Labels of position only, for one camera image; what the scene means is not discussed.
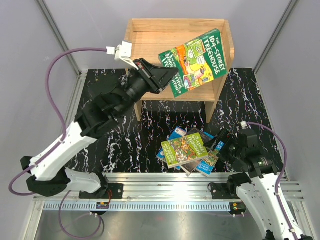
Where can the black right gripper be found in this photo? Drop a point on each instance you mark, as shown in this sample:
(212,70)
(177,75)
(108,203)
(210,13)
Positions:
(227,137)

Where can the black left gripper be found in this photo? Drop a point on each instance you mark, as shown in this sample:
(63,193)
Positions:
(160,76)

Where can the blue 26-storey treehouse book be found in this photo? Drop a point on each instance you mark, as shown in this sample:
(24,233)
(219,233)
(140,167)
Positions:
(206,166)

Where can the blue back-cover treehouse book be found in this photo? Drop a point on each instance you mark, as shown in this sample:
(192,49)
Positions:
(171,150)

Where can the dark Tale of Two Cities book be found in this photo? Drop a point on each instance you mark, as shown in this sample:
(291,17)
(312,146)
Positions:
(189,167)

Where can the light green 65-storey treehouse book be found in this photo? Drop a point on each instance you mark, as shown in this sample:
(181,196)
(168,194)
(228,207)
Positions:
(193,148)

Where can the dark green 104-storey treehouse book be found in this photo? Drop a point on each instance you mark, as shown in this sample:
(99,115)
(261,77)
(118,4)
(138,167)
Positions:
(199,61)

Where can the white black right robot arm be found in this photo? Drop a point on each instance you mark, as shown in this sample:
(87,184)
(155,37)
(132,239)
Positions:
(256,183)

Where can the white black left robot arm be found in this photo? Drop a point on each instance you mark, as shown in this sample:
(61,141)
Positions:
(110,101)

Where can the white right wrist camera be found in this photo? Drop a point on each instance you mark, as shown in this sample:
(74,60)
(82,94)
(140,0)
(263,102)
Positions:
(244,125)

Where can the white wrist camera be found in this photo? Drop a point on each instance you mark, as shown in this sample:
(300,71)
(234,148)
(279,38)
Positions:
(123,52)
(244,125)

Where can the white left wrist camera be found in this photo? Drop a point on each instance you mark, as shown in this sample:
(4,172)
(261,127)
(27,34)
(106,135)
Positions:
(123,52)

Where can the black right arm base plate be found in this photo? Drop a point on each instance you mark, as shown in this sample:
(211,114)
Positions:
(220,191)

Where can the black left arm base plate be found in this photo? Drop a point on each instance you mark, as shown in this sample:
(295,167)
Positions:
(106,191)

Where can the slotted white cable duct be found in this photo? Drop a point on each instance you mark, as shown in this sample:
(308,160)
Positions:
(122,206)

